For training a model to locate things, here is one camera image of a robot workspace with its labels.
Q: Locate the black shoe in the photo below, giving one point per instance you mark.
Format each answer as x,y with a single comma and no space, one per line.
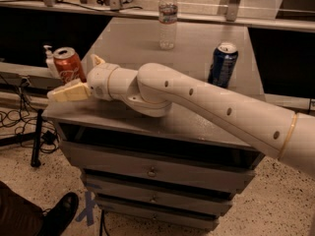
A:
58,218

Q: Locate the white pump dispenser bottle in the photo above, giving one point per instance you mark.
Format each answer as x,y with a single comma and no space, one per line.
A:
50,61

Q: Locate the grey drawer cabinet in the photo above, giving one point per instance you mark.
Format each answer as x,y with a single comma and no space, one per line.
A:
181,136

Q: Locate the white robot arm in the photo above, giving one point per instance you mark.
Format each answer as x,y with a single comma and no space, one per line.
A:
278,133

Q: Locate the black stand leg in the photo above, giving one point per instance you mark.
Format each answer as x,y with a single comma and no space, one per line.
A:
33,136

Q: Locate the top grey drawer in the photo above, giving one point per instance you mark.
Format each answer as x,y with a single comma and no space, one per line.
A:
113,161

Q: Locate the dark trouser leg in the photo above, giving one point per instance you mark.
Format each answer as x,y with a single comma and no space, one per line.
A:
18,216

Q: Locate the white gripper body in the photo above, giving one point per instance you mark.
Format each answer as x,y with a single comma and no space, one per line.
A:
99,80

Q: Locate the blue soda can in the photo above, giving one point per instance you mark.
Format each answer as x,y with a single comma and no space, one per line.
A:
224,60

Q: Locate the grey drawer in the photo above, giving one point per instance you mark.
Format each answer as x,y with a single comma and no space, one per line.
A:
158,213
113,161
110,188

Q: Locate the blue tape cross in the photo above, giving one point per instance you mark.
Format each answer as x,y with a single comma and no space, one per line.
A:
87,213

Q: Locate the metal railing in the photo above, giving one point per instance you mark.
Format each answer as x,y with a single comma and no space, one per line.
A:
264,14

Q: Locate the bottom grey drawer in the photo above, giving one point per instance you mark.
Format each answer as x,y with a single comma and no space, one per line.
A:
158,213

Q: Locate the red coke can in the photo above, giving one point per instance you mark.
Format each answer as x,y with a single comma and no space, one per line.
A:
68,65

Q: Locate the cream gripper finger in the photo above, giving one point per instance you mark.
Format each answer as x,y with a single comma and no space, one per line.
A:
75,90
97,60

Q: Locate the black power adapter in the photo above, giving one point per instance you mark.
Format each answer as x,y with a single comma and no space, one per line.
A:
49,137

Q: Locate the clear plastic water bottle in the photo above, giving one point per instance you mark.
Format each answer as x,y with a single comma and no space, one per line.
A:
167,17

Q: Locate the middle grey drawer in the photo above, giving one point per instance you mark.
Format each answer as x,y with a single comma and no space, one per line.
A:
110,188

